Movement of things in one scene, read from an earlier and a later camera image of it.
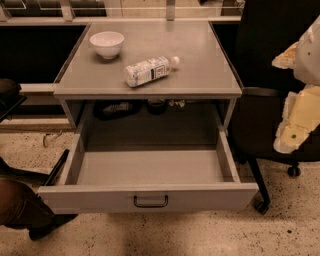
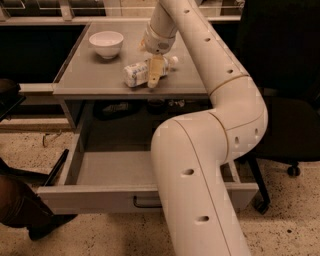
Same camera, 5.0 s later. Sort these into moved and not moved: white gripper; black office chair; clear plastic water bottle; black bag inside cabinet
Moved: white gripper
Not moved: clear plastic water bottle; black office chair; black bag inside cabinet
